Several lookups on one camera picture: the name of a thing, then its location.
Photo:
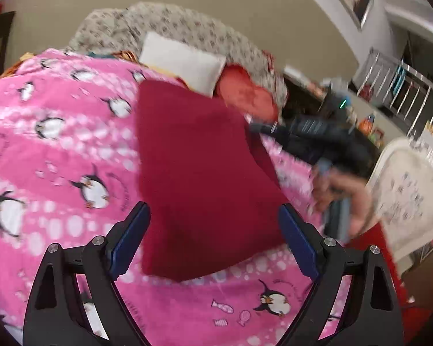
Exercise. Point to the white pillow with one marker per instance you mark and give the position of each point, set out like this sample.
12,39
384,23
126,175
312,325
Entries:
180,61

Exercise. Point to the blue cloth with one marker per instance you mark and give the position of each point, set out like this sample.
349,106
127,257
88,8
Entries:
398,79

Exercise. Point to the person's right hand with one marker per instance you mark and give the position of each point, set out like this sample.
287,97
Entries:
346,194

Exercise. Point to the dark wooden table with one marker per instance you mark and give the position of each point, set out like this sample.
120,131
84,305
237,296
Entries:
3,25

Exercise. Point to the orange patterned cloth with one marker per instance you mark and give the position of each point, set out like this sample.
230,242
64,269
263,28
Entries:
128,57

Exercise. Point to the pink penguin print blanket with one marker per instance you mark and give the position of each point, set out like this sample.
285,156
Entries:
57,151

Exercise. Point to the orange packet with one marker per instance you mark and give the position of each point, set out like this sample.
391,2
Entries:
367,124

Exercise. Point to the metal railing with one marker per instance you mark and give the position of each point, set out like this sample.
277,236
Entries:
400,90

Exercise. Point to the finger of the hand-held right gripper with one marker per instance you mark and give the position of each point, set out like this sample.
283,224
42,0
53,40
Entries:
265,127

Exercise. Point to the red cushion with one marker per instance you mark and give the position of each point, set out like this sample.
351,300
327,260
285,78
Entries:
245,90

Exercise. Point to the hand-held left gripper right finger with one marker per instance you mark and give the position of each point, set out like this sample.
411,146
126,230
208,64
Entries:
299,245

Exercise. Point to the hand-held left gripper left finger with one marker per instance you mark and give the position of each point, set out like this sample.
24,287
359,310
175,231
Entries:
128,247

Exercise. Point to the white chair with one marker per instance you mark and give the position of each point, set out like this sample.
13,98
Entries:
407,187

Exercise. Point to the dark sideboard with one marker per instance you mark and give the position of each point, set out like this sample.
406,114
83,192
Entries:
299,95

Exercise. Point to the dark red garment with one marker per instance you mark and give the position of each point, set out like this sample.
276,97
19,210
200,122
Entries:
202,169

